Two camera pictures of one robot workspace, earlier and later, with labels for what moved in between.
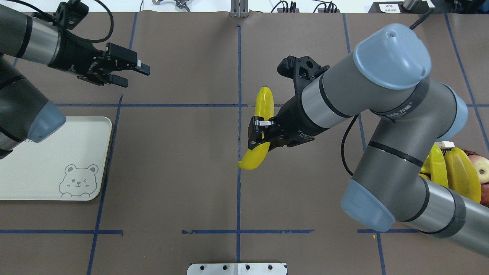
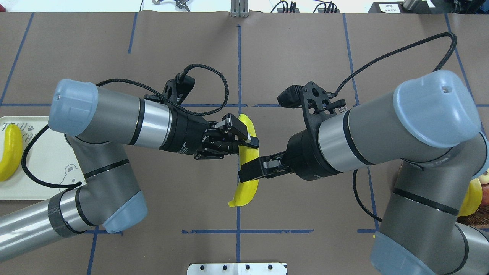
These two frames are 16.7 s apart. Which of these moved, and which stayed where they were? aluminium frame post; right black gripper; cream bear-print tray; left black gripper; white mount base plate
Moved: left black gripper; right black gripper
Stayed: aluminium frame post; white mount base plate; cream bear-print tray
